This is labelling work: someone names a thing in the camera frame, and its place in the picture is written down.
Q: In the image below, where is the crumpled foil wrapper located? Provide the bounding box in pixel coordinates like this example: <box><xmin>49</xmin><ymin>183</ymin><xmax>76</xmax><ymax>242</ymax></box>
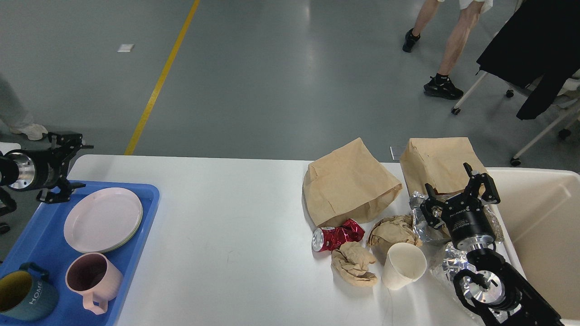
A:
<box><xmin>429</xmin><ymin>241</ymin><xmax>484</xmax><ymax>326</ymax></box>
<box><xmin>409</xmin><ymin>191</ymin><xmax>505</xmax><ymax>243</ymax></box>

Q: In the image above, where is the white side table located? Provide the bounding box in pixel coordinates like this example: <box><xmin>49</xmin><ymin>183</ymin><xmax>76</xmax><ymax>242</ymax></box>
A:
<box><xmin>0</xmin><ymin>142</ymin><xmax>21</xmax><ymax>156</ymax></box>

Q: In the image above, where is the crumpled brown paper ball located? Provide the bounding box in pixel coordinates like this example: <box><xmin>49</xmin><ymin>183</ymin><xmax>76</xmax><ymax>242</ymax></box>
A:
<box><xmin>367</xmin><ymin>215</ymin><xmax>423</xmax><ymax>262</ymax></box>

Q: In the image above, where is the beige plastic bin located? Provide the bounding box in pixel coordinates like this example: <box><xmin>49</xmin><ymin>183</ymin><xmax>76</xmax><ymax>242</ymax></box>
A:
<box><xmin>488</xmin><ymin>168</ymin><xmax>580</xmax><ymax>326</ymax></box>

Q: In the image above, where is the light green plate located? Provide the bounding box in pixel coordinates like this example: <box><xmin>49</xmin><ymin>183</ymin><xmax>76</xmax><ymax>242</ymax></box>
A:
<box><xmin>97</xmin><ymin>208</ymin><xmax>143</xmax><ymax>253</ymax></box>

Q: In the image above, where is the white paper cup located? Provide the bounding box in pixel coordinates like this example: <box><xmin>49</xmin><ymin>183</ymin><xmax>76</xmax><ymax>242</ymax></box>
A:
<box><xmin>382</xmin><ymin>243</ymin><xmax>427</xmax><ymax>290</ymax></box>

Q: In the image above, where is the crushed red soda can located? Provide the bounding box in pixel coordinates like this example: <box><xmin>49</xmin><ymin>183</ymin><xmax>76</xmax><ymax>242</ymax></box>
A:
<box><xmin>311</xmin><ymin>219</ymin><xmax>365</xmax><ymax>252</ymax></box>

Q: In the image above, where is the large brown paper bag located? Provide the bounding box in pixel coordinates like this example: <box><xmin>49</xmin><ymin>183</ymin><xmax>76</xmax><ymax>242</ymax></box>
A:
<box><xmin>303</xmin><ymin>138</ymin><xmax>402</xmax><ymax>227</ymax></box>

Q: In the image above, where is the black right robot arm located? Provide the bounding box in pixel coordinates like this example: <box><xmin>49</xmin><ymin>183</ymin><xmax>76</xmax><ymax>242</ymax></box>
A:
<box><xmin>420</xmin><ymin>163</ymin><xmax>562</xmax><ymax>326</ymax></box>

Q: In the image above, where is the teal and yellow mug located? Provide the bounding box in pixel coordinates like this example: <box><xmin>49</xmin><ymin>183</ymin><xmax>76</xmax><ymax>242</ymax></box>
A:
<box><xmin>0</xmin><ymin>262</ymin><xmax>59</xmax><ymax>321</ymax></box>

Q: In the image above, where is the upper crumpled foil wrapper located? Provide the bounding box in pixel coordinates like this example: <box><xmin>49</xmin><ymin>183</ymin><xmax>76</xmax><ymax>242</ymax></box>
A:
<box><xmin>409</xmin><ymin>191</ymin><xmax>505</xmax><ymax>243</ymax></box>

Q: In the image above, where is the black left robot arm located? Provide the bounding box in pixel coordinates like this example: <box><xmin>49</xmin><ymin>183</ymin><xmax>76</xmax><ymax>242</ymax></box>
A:
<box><xmin>0</xmin><ymin>131</ymin><xmax>93</xmax><ymax>204</ymax></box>

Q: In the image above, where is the person in grey trousers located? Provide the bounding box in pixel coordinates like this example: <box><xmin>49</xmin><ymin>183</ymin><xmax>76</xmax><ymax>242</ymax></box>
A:
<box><xmin>0</xmin><ymin>76</ymin><xmax>49</xmax><ymax>142</ymax></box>

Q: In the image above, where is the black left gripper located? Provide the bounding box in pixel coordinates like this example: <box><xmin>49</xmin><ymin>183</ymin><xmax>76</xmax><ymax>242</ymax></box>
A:
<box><xmin>6</xmin><ymin>132</ymin><xmax>94</xmax><ymax>204</ymax></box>

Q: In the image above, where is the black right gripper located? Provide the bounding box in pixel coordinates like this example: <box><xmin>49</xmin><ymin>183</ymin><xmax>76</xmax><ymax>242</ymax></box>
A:
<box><xmin>419</xmin><ymin>163</ymin><xmax>501</xmax><ymax>250</ymax></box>

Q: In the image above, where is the lower crumpled foil wrapper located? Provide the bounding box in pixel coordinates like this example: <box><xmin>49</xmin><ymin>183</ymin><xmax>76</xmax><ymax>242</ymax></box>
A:
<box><xmin>429</xmin><ymin>241</ymin><xmax>484</xmax><ymax>326</ymax></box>

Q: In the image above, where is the pink plate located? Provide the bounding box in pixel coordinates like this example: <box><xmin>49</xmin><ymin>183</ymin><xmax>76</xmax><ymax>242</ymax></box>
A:
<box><xmin>63</xmin><ymin>187</ymin><xmax>143</xmax><ymax>253</ymax></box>

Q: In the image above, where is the pink mug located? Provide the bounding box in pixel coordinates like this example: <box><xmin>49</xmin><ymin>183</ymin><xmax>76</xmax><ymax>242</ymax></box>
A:
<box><xmin>65</xmin><ymin>252</ymin><xmax>124</xmax><ymax>315</ymax></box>

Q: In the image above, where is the person with black sneakers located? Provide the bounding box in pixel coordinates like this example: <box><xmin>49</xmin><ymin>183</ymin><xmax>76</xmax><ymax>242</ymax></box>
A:
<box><xmin>402</xmin><ymin>0</ymin><xmax>493</xmax><ymax>101</ymax></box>

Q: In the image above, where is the blue plastic tray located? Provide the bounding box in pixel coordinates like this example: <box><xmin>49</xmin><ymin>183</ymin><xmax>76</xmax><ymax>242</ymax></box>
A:
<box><xmin>0</xmin><ymin>181</ymin><xmax>160</xmax><ymax>326</ymax></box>

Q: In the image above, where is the crumpled tan napkin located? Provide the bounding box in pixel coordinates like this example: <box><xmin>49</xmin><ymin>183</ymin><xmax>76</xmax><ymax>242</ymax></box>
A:
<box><xmin>331</xmin><ymin>242</ymin><xmax>378</xmax><ymax>287</ymax></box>

